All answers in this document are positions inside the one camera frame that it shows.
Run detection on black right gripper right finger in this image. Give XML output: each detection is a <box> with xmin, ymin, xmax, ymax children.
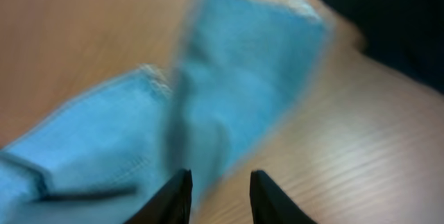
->
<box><xmin>250</xmin><ymin>170</ymin><xmax>316</xmax><ymax>224</ymax></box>

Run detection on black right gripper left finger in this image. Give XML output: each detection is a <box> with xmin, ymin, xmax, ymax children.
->
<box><xmin>125</xmin><ymin>169</ymin><xmax>193</xmax><ymax>224</ymax></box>

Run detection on light blue denim jeans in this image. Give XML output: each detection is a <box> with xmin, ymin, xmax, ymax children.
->
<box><xmin>1</xmin><ymin>0</ymin><xmax>328</xmax><ymax>223</ymax></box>

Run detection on dark navy garment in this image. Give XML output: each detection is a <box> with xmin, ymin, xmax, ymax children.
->
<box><xmin>322</xmin><ymin>0</ymin><xmax>443</xmax><ymax>92</ymax></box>

